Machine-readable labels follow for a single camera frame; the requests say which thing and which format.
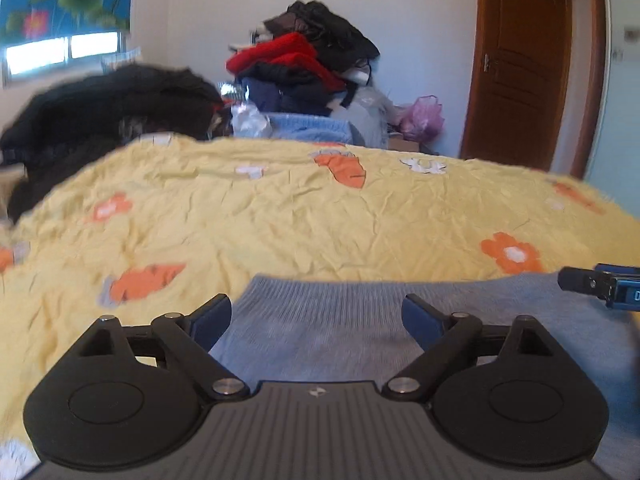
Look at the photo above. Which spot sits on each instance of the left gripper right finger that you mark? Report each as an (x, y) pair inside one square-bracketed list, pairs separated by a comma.
[(509, 395)]

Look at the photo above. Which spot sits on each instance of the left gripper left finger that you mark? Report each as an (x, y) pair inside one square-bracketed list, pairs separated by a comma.
[(123, 396)]

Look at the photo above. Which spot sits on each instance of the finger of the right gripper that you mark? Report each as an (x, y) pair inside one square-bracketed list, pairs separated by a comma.
[(586, 282)]

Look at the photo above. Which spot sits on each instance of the grey and navy knit sweater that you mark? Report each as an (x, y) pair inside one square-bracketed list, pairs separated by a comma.
[(338, 332)]

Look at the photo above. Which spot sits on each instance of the pile of clothes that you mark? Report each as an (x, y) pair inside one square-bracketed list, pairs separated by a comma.
[(310, 61)]

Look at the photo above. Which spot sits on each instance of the white wardrobe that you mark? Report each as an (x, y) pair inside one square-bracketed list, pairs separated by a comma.
[(614, 160)]

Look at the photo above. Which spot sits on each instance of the yellow carrot print bedsheet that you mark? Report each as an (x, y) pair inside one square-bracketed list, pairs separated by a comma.
[(167, 223)]

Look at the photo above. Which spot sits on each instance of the brown wooden door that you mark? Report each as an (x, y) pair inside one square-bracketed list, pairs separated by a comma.
[(537, 83)]

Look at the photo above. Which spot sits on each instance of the pink plastic bag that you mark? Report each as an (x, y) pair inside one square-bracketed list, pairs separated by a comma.
[(422, 121)]

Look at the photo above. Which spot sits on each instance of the black coat on bed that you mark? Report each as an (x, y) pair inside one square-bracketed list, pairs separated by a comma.
[(64, 129)]

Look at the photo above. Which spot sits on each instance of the silver plastic bag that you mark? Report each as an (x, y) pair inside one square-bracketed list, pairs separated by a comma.
[(245, 119)]

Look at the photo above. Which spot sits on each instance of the light blue folded blanket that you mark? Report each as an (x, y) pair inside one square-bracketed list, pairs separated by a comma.
[(310, 128)]

